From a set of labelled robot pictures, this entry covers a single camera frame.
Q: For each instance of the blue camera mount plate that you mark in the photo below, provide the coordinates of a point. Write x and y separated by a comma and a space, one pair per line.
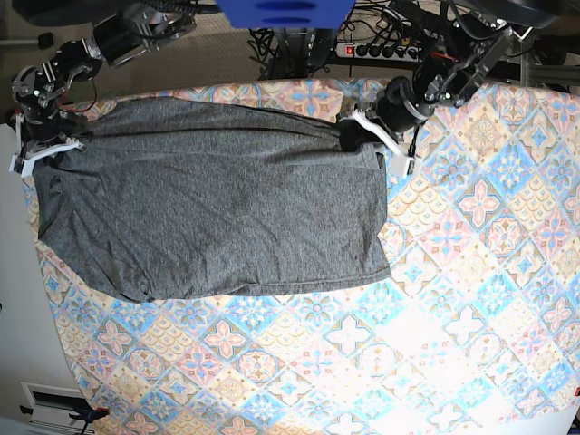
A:
324, 14

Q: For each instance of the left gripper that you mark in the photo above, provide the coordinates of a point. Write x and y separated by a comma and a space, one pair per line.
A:
398, 108

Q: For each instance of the blue black clamp bottom left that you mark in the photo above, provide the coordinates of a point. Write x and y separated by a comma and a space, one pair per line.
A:
86, 414

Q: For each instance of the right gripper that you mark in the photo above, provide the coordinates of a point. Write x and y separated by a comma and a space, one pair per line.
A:
63, 125

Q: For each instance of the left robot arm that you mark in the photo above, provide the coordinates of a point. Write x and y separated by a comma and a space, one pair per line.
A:
450, 72

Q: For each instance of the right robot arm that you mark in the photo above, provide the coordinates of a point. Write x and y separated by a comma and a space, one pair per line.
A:
121, 32

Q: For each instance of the white power strip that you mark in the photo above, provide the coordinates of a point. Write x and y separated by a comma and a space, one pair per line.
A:
378, 52

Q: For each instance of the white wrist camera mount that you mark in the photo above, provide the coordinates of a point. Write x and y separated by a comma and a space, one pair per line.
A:
403, 156
28, 152

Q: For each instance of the white vent panel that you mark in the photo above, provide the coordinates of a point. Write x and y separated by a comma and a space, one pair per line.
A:
49, 407

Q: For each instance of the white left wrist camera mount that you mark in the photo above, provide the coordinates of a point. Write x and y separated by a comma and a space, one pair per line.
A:
403, 156

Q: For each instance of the grey t-shirt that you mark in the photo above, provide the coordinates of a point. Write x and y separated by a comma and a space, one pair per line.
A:
175, 199

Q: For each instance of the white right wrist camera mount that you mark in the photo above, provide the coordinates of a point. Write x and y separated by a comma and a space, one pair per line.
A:
28, 152

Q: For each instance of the patterned tablecloth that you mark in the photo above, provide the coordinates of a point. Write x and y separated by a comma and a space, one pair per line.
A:
478, 324

